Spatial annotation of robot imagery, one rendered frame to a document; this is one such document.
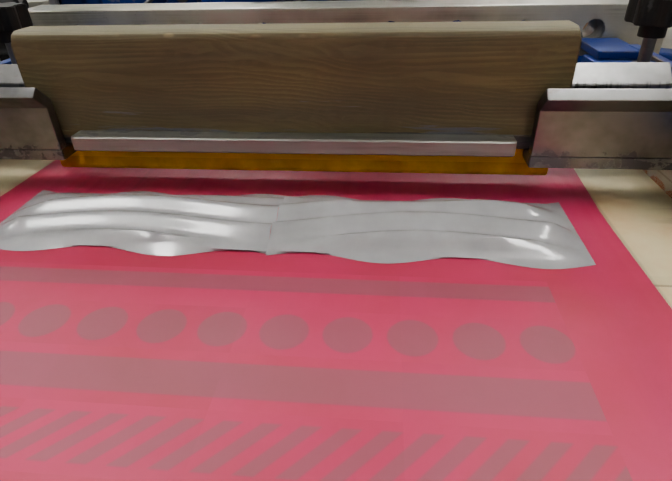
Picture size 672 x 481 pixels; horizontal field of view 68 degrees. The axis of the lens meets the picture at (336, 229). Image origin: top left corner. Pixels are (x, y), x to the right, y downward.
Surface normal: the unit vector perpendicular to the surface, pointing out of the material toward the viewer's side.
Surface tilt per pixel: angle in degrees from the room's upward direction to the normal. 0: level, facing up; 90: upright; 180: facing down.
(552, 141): 90
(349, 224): 34
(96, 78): 90
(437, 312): 0
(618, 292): 0
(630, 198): 0
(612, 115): 90
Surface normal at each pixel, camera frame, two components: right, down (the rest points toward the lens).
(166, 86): -0.09, 0.52
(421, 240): -0.06, -0.44
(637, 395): -0.03, -0.85
